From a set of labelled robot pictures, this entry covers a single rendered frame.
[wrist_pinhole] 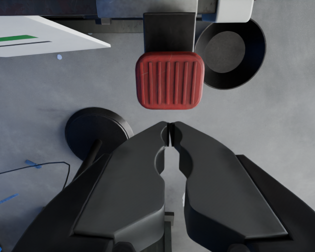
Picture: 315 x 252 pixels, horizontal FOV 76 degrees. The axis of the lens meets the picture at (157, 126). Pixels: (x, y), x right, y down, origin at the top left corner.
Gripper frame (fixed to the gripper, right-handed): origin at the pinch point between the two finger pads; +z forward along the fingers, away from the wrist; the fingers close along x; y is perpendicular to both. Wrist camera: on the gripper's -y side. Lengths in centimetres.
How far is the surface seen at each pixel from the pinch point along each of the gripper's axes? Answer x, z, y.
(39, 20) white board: -25.1, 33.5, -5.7
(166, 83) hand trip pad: -0.1, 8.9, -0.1
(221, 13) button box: 7.9, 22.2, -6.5
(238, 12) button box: 10.3, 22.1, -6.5
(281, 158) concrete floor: 69, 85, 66
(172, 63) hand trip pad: 0.5, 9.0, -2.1
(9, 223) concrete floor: -116, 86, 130
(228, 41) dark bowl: 28, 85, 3
